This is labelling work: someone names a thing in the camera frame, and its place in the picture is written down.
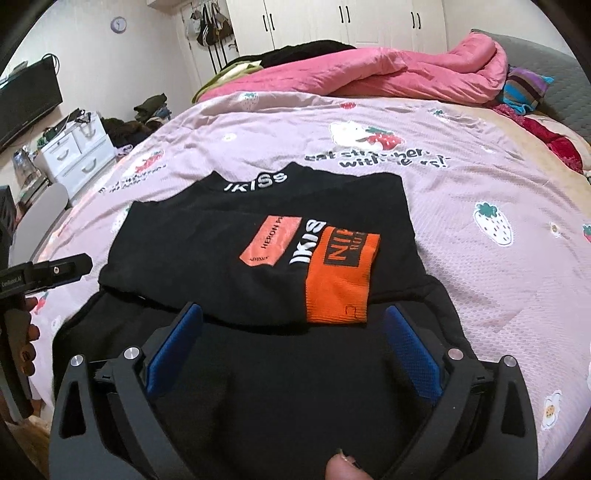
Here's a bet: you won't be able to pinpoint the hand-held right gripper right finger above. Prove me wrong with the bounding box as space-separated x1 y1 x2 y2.
385 304 540 480

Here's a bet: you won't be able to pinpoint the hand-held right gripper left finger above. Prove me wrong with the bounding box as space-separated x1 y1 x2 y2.
48 302 204 480

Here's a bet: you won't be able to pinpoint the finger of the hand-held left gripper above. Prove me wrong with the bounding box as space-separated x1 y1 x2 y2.
28 253 92 294

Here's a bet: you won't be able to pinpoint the black sweater with orange cuffs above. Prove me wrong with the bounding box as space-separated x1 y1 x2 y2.
52 161 478 480

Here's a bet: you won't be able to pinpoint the pile of dark clothes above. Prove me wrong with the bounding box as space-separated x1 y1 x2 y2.
102 92 174 148

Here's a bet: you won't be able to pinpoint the black clothes heap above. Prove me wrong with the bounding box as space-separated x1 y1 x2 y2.
240 40 356 68

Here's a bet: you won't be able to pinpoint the person's left hand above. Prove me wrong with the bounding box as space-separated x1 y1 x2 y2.
21 296 41 377

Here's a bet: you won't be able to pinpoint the person's right hand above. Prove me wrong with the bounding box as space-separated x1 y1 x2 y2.
325 455 365 480

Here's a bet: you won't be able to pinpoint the grey oval board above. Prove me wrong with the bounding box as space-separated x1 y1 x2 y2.
11 182 70 259

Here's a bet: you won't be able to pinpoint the pink strawberry print quilt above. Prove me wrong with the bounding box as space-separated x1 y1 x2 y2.
28 90 591 480

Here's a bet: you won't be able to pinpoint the white drawer cabinet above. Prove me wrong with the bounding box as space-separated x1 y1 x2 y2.
36 111 116 199

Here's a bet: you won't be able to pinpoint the black television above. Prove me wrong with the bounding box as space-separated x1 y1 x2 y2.
0 55 63 151

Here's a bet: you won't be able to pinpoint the beige bed sheet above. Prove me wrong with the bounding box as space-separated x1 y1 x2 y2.
480 108 591 222

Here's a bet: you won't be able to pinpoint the green cloth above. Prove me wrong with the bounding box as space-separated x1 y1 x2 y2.
191 60 264 104

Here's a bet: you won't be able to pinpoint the red patterned blanket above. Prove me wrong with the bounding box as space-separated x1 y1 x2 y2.
489 104 591 174

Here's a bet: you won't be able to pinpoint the pink comforter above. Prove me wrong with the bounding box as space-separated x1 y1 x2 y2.
198 33 509 104

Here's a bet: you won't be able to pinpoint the striped pillow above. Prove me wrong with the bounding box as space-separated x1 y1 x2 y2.
501 66 552 116

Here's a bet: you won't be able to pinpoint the hanging bags on hooks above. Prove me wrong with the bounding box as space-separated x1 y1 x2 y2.
185 2 238 47

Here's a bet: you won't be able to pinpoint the grey quilted headboard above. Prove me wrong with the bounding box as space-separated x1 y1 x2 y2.
471 28 591 134

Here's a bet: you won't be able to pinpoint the white wardrobe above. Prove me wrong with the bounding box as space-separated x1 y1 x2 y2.
226 0 448 54

